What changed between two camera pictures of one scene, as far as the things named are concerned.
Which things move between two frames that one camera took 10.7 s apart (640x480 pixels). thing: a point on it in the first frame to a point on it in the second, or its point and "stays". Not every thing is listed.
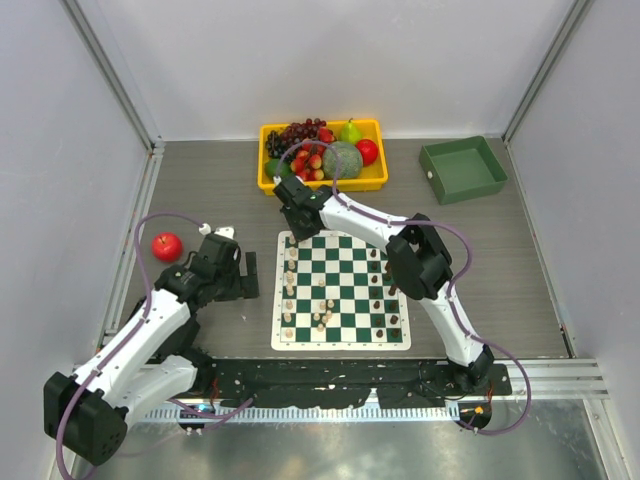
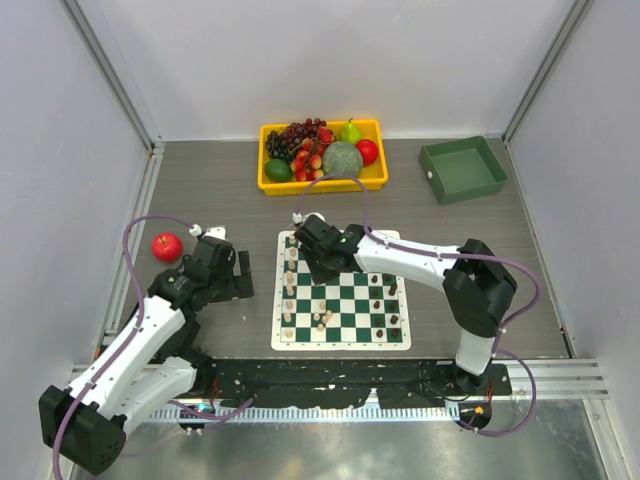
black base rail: [326, 384] stays
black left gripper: [244, 286] stays
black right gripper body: [298, 230] to [321, 270]
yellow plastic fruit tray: [372, 178] stays
